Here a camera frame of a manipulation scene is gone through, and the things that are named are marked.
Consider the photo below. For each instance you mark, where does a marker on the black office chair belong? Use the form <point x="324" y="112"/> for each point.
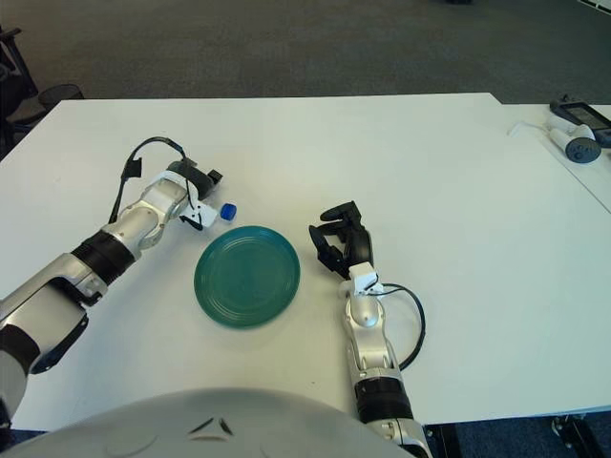
<point x="14" y="95"/>

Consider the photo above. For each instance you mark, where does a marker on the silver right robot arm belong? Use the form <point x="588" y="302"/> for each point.
<point x="370" y="343"/>

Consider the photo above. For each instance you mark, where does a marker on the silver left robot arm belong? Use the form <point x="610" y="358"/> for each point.
<point x="138" y="222"/>

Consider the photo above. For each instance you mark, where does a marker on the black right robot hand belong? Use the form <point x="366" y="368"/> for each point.
<point x="360" y="245"/>

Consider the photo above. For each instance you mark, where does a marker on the grey robot torso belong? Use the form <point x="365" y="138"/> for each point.
<point x="215" y="420"/>

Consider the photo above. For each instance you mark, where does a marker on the white grey handheld controller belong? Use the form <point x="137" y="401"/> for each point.
<point x="580" y="150"/>

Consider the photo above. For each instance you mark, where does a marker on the black table leg with caster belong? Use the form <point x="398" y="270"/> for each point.
<point x="577" y="436"/>

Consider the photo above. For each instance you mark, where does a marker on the clear plastic bottle blue cap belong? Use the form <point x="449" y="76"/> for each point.
<point x="229" y="212"/>

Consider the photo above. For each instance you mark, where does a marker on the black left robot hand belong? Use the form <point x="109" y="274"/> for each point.
<point x="200" y="179"/>

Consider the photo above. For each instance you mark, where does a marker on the black handheld screen device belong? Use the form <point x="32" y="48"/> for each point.
<point x="582" y="114"/>

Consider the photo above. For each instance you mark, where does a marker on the green round plate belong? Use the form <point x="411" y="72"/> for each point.
<point x="246" y="276"/>

